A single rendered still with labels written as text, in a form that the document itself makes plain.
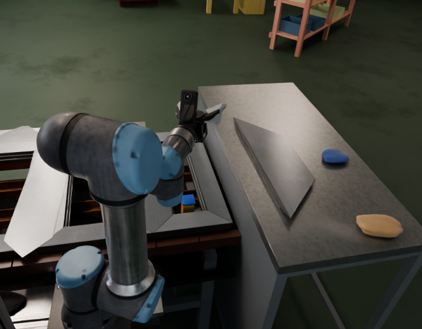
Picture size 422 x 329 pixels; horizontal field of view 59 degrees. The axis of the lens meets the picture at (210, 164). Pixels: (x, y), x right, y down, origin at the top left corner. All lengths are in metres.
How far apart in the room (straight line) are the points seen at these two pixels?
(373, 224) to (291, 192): 0.31
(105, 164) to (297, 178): 1.06
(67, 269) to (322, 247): 0.82
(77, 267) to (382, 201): 1.17
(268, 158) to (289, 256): 0.51
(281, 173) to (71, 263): 0.93
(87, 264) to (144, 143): 0.43
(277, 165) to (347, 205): 0.32
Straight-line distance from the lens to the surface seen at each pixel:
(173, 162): 0.94
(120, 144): 0.63
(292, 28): 5.98
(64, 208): 1.73
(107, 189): 0.67
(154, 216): 1.63
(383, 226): 1.48
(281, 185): 1.52
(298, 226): 1.40
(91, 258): 0.99
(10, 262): 1.65
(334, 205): 1.54
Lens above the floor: 2.03
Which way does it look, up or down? 37 degrees down
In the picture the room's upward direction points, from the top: 5 degrees clockwise
